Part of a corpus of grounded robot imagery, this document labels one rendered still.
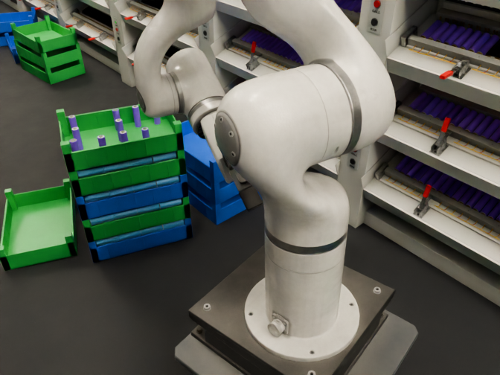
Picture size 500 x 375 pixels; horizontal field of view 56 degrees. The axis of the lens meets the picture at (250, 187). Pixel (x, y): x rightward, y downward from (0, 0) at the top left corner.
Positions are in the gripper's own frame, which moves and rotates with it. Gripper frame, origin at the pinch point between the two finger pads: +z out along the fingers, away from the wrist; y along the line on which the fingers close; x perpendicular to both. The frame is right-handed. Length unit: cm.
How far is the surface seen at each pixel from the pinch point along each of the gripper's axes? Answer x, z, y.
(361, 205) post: 32, -9, -66
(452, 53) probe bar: 56, -18, -19
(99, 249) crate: -44, -26, -50
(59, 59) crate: -52, -154, -103
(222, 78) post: 12, -78, -71
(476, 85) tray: 55, -8, -18
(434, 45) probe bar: 55, -23, -20
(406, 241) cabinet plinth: 38, 7, -67
